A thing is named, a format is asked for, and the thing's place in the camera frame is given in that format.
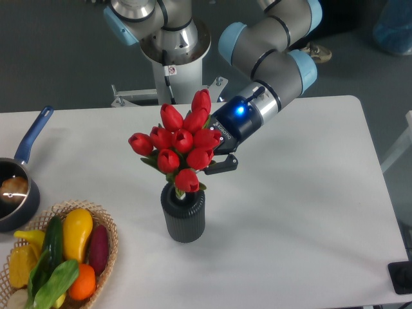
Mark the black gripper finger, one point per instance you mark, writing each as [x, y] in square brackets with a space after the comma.
[229, 164]

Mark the yellow corn cob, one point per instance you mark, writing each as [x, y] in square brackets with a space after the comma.
[22, 260]

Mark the green cucumber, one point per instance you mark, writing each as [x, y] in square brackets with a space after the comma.
[53, 243]

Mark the brown food in pan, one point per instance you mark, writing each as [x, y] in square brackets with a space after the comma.
[14, 190]

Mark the large yellow squash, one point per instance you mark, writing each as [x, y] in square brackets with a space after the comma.
[77, 228]

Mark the woven wicker basket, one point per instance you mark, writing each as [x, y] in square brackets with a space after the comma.
[40, 221]

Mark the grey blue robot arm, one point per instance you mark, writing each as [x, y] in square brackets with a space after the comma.
[262, 52]

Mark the green leafy vegetable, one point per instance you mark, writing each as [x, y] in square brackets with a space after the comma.
[45, 285]

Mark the beige shoe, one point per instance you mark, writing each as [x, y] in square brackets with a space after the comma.
[318, 53]

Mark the orange fruit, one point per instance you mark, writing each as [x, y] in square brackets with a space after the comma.
[85, 285]

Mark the blue handled saucepan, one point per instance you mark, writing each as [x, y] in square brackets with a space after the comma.
[14, 216]

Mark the purple sweet potato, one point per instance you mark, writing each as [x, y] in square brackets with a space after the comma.
[99, 250]

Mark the white garlic bulb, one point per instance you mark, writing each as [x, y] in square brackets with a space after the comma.
[18, 300]

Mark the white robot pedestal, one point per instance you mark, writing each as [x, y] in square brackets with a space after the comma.
[177, 63]

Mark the black device at edge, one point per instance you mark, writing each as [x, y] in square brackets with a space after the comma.
[400, 274]

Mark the red tulip bouquet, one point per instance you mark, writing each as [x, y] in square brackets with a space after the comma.
[180, 146]

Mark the yellow banana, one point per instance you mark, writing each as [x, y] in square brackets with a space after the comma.
[34, 238]

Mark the blue translucent container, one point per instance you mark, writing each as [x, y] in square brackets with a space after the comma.
[392, 32]

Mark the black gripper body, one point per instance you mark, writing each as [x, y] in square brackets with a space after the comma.
[236, 120]

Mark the dark grey ribbed vase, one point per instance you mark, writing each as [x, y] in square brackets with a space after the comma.
[185, 219]

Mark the white frame at right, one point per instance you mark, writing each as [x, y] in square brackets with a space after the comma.
[398, 148]

